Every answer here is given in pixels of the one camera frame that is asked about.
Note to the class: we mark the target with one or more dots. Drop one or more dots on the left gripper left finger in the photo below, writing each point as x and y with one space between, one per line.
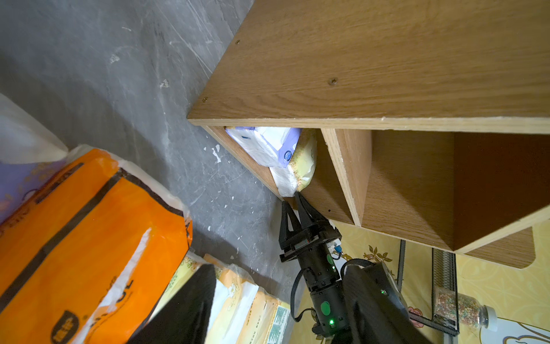
185 319

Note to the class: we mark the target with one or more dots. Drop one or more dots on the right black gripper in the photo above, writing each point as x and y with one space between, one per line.
312 229

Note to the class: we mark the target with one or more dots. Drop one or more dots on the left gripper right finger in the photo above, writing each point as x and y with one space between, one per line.
376 310

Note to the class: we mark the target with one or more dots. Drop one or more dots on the pale yellow tissue pack bottom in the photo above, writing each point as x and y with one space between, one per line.
301 168

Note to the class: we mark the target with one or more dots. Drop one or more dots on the white orange tissue pack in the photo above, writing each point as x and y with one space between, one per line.
234 296

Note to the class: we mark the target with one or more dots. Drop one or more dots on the cream tissue pack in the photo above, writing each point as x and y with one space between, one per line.
259 319

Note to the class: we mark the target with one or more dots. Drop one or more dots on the green white tissue pack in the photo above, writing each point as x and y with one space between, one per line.
277 325

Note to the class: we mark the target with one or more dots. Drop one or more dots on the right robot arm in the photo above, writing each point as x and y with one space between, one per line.
323 281

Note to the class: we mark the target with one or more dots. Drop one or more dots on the white purple tissue pack bottom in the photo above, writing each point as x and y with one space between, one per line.
268 146

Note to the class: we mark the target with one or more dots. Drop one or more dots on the wooden three-tier shelf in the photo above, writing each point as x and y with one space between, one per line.
433 115

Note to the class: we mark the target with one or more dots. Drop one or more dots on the clear jar with filling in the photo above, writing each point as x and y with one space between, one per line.
464 309

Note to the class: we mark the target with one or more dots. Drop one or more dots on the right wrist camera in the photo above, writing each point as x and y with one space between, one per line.
335 249

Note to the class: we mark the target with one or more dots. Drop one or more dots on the black wire wall basket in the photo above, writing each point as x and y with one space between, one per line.
423 282

